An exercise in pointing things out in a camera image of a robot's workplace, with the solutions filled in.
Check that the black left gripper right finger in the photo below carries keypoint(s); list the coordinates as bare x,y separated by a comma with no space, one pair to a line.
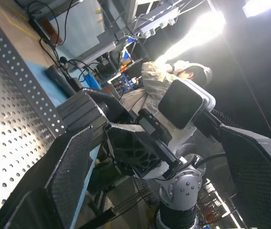
257,186

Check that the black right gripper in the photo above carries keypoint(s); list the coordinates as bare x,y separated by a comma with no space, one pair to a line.
130,148

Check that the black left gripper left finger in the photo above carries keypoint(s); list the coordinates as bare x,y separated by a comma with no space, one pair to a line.
66,179

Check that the perforated steel tray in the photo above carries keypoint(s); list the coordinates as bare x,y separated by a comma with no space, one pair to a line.
6,107

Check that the grey handheld remote controller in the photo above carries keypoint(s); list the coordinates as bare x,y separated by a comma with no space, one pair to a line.
56,76

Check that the person in beige jacket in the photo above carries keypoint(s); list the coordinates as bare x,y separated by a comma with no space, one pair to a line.
154,81

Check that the blue table cover sheet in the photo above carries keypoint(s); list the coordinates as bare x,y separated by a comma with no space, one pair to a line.
40,71

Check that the flat black device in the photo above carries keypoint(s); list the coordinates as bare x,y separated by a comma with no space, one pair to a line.
41,29

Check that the white power strip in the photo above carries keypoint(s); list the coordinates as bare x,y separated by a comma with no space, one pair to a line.
159,22

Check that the brown board with yellow tape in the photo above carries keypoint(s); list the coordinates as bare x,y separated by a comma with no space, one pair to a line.
13,23

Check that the bright ceiling light panel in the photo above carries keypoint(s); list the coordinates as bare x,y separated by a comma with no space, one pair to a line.
264,8

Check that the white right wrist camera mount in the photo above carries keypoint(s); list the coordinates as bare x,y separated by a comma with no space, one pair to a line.
185,107

